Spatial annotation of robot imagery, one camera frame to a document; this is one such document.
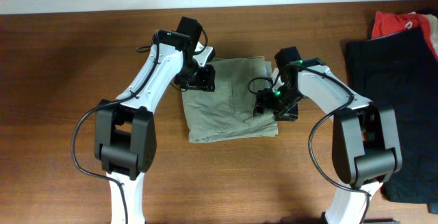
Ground black folded garment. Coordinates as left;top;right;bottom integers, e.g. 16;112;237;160
346;28;437;203

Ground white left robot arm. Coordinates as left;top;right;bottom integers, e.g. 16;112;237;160
94;29;215;223

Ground khaki green shorts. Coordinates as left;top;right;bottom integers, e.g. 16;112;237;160
182;56;278;143

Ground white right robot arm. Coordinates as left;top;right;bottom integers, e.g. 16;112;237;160
253;58;402;223

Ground red garment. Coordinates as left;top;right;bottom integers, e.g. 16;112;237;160
371;11;437;59

